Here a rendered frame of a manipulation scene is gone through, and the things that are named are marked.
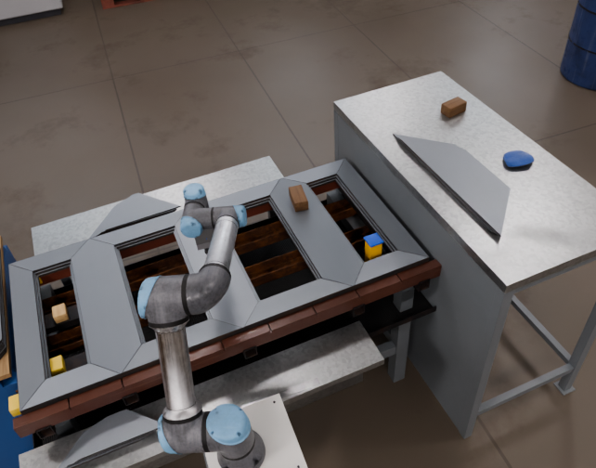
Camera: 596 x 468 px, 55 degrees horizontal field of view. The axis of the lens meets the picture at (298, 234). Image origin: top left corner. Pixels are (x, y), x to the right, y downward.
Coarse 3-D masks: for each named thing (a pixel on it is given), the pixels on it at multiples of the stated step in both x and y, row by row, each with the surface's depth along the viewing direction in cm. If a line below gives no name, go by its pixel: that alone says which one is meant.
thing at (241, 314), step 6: (246, 306) 215; (252, 306) 215; (228, 312) 214; (234, 312) 214; (240, 312) 213; (246, 312) 213; (252, 312) 213; (216, 318) 212; (222, 318) 212; (228, 318) 212; (234, 318) 211; (240, 318) 211; (246, 318) 211
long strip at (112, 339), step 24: (96, 240) 247; (72, 264) 238; (96, 264) 237; (96, 288) 227; (120, 288) 226; (96, 312) 218; (120, 312) 217; (96, 336) 210; (120, 336) 209; (96, 360) 202; (120, 360) 201
